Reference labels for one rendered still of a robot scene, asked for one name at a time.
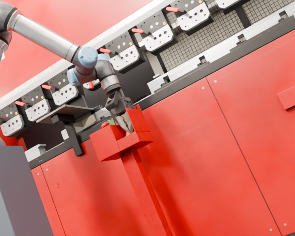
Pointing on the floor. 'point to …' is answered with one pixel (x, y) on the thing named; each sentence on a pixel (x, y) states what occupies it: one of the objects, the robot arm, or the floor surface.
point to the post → (243, 17)
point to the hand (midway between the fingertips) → (129, 130)
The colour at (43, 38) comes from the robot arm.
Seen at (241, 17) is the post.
